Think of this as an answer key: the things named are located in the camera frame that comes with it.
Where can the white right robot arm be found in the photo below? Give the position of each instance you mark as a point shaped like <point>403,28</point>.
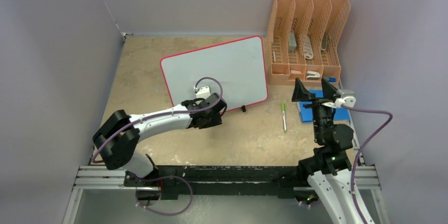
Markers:
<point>329,171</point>

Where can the white oval tape dispenser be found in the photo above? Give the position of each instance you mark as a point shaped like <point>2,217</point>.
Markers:
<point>308,51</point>

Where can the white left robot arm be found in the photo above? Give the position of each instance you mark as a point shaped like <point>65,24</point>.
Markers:
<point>117,139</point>

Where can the green capped marker pen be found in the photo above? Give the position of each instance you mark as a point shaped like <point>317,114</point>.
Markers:
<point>284,117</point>

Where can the green staples box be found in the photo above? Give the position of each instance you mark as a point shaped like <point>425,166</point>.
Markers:
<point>292,44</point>

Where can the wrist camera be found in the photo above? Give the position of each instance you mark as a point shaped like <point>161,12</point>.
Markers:
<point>341,98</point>
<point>203,92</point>

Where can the orange plastic desk organizer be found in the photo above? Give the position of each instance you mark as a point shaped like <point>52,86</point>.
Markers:
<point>302,41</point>

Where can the red-framed whiteboard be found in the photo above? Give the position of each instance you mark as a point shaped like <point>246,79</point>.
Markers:
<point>237,67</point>

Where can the white clip in tray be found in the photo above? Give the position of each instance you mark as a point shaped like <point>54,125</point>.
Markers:
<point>312,75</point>

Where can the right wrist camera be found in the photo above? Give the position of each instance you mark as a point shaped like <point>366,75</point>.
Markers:
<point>341,98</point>

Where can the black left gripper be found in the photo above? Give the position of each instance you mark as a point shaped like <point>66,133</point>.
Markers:
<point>215,121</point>

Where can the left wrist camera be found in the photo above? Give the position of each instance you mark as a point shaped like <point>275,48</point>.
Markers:
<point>203,92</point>

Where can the blue notebook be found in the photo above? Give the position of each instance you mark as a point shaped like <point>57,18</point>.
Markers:
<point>306,115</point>

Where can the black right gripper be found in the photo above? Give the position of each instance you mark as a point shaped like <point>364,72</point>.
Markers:
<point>328,92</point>

